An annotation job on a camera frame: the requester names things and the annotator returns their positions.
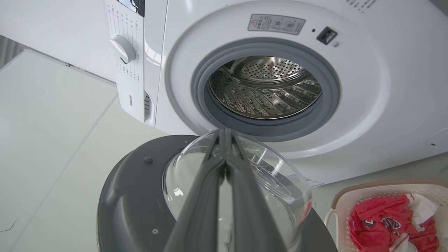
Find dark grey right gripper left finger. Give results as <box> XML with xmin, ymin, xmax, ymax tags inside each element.
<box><xmin>163</xmin><ymin>128</ymin><xmax>226</xmax><ymax>252</ymax></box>

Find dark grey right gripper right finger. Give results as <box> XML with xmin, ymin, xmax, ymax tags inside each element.
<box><xmin>224</xmin><ymin>128</ymin><xmax>288</xmax><ymax>252</ymax></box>

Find grey washing machine door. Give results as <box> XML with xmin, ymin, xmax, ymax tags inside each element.
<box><xmin>97</xmin><ymin>129</ymin><xmax>338</xmax><ymax>252</ymax></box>

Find grey rubber door gasket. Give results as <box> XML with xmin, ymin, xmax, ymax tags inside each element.
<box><xmin>191</xmin><ymin>38</ymin><xmax>341</xmax><ymax>142</ymax></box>

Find white front-load washing machine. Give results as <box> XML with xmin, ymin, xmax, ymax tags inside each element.
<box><xmin>104</xmin><ymin>0</ymin><xmax>448</xmax><ymax>187</ymax></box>

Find black door latch socket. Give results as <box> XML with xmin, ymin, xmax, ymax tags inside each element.
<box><xmin>316</xmin><ymin>27</ymin><xmax>338</xmax><ymax>45</ymax></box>

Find steel perforated washer drum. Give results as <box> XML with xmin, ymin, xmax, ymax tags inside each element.
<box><xmin>208</xmin><ymin>56</ymin><xmax>322</xmax><ymax>120</ymax></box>

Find red and white garment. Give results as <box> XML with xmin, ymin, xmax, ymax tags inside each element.
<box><xmin>349</xmin><ymin>193</ymin><xmax>440</xmax><ymax>252</ymax></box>

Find white perforated laundry basket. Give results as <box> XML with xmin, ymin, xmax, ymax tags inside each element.
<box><xmin>324</xmin><ymin>180</ymin><xmax>448</xmax><ymax>252</ymax></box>

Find white control dial knob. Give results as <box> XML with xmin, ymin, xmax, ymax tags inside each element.
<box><xmin>110</xmin><ymin>35</ymin><xmax>137</xmax><ymax>64</ymax></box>

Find warning label sticker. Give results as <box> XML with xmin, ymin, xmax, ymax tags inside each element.
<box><xmin>248</xmin><ymin>14</ymin><xmax>306</xmax><ymax>35</ymax></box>

